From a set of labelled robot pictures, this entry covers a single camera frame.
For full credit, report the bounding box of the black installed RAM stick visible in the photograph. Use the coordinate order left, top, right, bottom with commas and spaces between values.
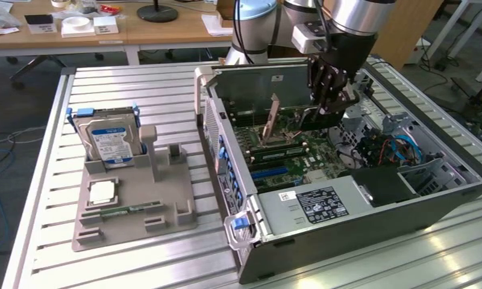
252, 146, 306, 162

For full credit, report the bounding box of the open black PC case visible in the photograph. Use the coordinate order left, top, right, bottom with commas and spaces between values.
195, 58, 482, 285

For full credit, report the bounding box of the red packet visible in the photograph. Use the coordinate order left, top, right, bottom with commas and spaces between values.
98, 3, 125, 16

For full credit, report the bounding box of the graphics card with metal bracket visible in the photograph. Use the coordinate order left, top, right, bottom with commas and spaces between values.
258, 93, 345, 146

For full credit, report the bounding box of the CPU socket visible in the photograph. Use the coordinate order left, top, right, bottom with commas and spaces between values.
260, 125, 294, 148

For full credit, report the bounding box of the blue wire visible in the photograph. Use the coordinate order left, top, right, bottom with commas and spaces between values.
389, 135, 423, 165

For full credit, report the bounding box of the black round lamp base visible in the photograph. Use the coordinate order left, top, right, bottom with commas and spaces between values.
137, 0, 181, 22

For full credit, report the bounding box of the silver CPU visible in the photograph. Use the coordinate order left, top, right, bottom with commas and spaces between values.
89, 181, 117, 205

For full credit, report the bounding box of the white tape roll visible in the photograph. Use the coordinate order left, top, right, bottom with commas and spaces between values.
62, 16, 90, 31

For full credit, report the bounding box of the green RAM stick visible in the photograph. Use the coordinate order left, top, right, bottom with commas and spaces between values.
98, 202, 161, 218

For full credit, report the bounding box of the black chair base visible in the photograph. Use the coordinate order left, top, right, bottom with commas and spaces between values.
10, 55, 68, 90

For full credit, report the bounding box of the grey parts rack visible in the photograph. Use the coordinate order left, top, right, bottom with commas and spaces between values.
71, 125, 199, 253

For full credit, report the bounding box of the clear plastic bag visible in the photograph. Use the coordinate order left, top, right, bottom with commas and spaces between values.
0, 0, 23, 28

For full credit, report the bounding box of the black cable behind case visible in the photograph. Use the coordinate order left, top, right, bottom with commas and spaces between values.
369, 54, 395, 69

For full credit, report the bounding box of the hard disk in blue caddy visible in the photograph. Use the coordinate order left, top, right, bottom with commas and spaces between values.
66, 104, 142, 170

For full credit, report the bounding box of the blue expansion slot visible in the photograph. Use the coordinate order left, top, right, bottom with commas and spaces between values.
252, 167, 290, 178

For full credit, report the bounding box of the white box with black top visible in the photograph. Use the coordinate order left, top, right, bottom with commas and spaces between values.
23, 14, 58, 34

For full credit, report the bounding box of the white paper stack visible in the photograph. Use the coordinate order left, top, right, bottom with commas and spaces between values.
202, 13, 236, 37

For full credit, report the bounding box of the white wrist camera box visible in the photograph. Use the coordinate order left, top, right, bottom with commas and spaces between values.
292, 21, 330, 54

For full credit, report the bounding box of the grey power supply unit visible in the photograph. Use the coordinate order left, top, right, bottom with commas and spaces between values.
257, 176, 377, 235

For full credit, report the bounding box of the plain white box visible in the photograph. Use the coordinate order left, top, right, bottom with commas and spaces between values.
93, 16, 118, 36

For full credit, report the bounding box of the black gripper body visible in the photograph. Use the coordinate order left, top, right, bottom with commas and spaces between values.
320, 31, 378, 84

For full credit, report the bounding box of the metal socket cover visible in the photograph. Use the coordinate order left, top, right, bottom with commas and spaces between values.
282, 111, 304, 136

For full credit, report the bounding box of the perforated metal drive cage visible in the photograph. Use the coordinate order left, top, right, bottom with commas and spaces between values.
329, 69, 387, 151

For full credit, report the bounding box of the flat white box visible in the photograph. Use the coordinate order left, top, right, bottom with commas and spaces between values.
60, 25, 98, 39

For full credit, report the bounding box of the wooden desk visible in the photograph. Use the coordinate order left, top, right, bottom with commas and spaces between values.
0, 0, 346, 66

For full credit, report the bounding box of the grey metal disk bay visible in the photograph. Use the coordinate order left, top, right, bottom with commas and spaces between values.
397, 156, 469, 196

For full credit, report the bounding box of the green motherboard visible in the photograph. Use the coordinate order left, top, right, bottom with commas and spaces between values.
225, 99, 354, 193

